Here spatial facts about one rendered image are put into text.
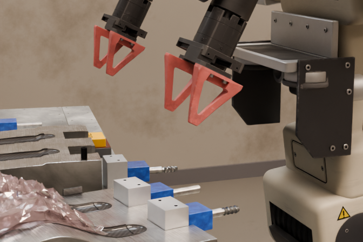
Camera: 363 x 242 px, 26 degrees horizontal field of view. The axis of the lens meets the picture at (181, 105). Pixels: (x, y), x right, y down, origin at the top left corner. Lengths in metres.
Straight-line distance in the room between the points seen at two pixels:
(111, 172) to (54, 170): 0.16
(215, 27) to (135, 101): 2.94
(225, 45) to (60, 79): 2.84
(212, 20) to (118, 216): 0.29
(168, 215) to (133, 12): 0.53
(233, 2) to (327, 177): 0.44
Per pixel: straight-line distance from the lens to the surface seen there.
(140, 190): 1.12
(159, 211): 1.04
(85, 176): 1.24
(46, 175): 1.23
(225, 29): 1.04
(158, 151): 4.06
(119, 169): 1.36
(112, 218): 1.08
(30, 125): 1.78
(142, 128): 4.00
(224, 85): 1.02
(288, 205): 1.43
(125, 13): 1.45
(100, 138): 1.60
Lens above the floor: 1.21
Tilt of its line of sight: 11 degrees down
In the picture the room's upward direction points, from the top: straight up
